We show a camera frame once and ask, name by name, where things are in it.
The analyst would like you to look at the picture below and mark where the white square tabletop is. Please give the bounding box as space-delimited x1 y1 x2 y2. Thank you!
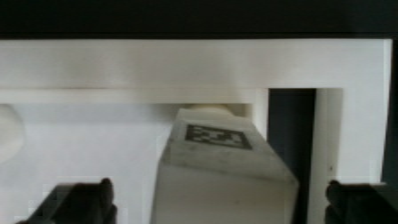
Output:
0 88 268 224

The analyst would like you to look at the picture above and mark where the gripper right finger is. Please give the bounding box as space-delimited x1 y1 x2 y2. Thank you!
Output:
323 181 398 224

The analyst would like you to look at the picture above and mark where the white U-shaped obstacle fence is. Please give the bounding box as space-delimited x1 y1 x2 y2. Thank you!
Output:
0 39 392 224

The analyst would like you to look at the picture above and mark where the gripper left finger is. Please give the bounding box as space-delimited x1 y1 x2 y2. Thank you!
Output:
16 178 117 224

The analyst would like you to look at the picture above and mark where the white table leg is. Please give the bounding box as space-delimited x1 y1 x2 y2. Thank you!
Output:
151 104 298 224

